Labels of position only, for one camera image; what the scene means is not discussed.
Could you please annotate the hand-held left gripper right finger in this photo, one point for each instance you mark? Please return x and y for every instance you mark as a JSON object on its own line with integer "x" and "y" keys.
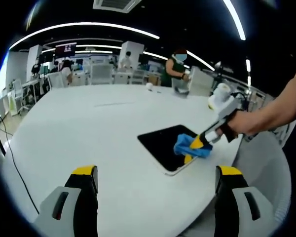
{"x": 228, "y": 187}

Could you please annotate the small white round object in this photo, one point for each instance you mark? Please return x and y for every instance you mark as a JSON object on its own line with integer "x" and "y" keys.
{"x": 149, "y": 86}

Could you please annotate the white mesh office chair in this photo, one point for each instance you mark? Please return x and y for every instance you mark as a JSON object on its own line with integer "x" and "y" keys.
{"x": 101, "y": 74}
{"x": 55, "y": 80}
{"x": 138, "y": 76}

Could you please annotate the straight ceiling light strip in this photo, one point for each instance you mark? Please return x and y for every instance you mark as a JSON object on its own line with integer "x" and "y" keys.
{"x": 236, "y": 21}

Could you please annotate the person's right hand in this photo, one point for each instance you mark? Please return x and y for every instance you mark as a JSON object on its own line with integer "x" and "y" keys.
{"x": 239, "y": 122}

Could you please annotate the white slatted chair back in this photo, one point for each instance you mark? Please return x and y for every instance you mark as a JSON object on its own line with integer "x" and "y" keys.
{"x": 199, "y": 82}

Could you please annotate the dark grey device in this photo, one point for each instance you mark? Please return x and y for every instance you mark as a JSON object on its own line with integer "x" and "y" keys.
{"x": 181, "y": 90}

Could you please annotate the blue cleaning cloth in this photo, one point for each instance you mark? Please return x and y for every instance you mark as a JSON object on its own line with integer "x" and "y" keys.
{"x": 185, "y": 148}

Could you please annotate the ceiling air vent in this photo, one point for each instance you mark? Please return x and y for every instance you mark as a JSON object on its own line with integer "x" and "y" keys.
{"x": 116, "y": 5}

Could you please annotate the curved ceiling light strip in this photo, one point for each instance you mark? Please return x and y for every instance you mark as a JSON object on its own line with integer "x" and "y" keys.
{"x": 84, "y": 24}

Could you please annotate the red wall display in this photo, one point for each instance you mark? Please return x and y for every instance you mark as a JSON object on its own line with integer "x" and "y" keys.
{"x": 65, "y": 49}

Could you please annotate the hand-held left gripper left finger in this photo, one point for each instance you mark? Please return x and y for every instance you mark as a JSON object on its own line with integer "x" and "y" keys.
{"x": 84, "y": 187}

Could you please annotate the grey mesh office chair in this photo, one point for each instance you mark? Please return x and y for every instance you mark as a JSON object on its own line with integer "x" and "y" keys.
{"x": 261, "y": 163}

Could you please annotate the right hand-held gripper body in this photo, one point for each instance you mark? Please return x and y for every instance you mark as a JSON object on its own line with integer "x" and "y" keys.
{"x": 224, "y": 103}

